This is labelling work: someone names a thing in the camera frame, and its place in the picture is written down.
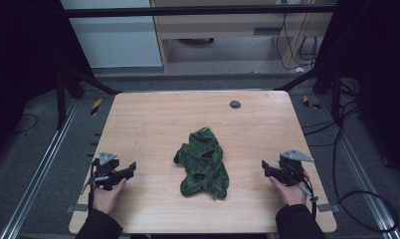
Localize white cabinet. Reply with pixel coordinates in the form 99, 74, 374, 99
60, 0, 164, 70

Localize aluminium floor rail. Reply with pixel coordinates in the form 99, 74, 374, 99
316, 96, 400, 239
0, 99, 81, 239

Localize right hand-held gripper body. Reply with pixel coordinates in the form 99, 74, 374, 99
277, 148, 315, 187

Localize black hanging cables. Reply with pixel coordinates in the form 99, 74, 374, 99
275, 12, 321, 72

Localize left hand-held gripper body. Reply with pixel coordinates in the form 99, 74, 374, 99
91, 150, 122, 192

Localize black metal stand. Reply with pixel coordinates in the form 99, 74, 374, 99
55, 59, 122, 131
274, 63, 343, 125

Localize person's left hand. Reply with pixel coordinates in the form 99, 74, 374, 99
92, 177, 128, 216

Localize thin black floor cable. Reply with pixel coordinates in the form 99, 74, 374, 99
9, 113, 40, 135

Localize right hand-held gripper cable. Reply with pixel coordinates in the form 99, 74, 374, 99
297, 172, 320, 220

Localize grey tape strip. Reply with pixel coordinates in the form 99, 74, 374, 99
66, 203, 90, 213
316, 203, 340, 213

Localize light wooden desk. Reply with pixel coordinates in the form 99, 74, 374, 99
149, 0, 335, 73

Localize yellow black hazard tape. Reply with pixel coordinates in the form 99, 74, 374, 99
302, 95, 321, 111
90, 98, 103, 117

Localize black floor cable loop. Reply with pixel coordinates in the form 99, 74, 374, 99
301, 78, 400, 234

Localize green garment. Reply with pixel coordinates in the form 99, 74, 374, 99
173, 126, 230, 201

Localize black curtain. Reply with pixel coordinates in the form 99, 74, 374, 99
311, 0, 400, 185
0, 0, 97, 160

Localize left hand-held gripper cable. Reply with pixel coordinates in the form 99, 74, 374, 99
80, 159, 100, 211

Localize person's right hand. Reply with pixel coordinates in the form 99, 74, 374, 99
268, 169, 310, 207

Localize black horizontal bar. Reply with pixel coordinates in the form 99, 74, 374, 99
63, 3, 338, 19

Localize hand-held gripper cable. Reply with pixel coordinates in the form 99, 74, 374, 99
80, 159, 100, 211
297, 172, 320, 220

